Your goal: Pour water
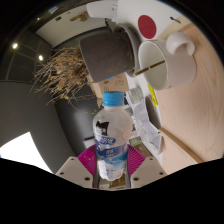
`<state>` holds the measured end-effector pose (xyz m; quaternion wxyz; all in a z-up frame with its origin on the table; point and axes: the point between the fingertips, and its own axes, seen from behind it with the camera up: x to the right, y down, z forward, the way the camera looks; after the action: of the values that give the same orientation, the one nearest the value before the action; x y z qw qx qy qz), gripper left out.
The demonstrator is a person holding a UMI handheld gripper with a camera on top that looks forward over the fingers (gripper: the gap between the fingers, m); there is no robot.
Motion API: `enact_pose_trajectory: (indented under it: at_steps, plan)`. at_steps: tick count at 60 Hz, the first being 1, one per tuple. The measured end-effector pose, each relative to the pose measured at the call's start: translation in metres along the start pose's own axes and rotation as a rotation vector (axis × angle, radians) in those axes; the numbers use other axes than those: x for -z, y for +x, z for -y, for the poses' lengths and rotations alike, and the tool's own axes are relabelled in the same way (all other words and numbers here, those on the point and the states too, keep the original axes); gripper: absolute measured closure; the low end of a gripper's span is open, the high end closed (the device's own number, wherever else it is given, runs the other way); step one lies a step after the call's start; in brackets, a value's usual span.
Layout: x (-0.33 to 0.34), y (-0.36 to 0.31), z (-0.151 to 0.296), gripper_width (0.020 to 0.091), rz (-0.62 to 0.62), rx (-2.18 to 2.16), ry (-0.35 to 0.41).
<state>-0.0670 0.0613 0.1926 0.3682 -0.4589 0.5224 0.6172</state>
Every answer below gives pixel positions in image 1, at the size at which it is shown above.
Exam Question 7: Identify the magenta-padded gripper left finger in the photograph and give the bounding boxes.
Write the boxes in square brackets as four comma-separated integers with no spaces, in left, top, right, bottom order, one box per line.
[54,144,100,190]

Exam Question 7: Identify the small yellow packet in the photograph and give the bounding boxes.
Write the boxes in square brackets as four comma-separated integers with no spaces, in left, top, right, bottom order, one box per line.
[146,83,159,108]

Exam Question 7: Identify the white drink bottle blue cap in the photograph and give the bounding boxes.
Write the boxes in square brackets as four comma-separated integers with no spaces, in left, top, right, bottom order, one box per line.
[92,90,134,183]

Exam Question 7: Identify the long ceiling light panel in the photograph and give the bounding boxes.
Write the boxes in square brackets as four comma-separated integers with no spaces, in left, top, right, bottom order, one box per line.
[0,131,54,174]

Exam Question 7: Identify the wooden figure statue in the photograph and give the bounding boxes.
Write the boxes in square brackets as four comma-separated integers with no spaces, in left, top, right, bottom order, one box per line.
[69,11,90,23]

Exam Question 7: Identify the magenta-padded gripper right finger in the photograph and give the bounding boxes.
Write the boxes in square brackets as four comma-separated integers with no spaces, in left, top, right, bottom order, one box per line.
[125,143,168,190]

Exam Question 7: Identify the brown cardboard box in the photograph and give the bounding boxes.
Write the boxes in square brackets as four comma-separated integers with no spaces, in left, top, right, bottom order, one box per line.
[87,71,129,99]

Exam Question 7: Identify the white plastic chair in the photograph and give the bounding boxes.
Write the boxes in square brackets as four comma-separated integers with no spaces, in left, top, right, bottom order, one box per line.
[85,0,118,20]

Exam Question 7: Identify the dried plant in grey pot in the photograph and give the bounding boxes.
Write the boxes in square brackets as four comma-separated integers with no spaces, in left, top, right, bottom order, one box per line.
[31,31,136,106]

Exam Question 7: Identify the flat round red coaster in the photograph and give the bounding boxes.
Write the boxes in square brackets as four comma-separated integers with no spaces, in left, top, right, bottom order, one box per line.
[137,14,158,40]

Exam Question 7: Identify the white ceramic mug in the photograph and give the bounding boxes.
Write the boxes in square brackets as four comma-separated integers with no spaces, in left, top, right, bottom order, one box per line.
[137,31,198,92]

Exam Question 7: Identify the ceiling spotlights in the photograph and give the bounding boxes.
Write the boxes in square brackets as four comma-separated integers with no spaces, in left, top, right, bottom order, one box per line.
[11,42,45,62]

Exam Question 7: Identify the wooden stir stick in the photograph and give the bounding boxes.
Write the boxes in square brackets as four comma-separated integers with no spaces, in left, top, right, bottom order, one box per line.
[134,59,167,76]

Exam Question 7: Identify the folded newspaper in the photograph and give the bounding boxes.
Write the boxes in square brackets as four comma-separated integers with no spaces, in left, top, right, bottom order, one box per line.
[124,89,165,155]

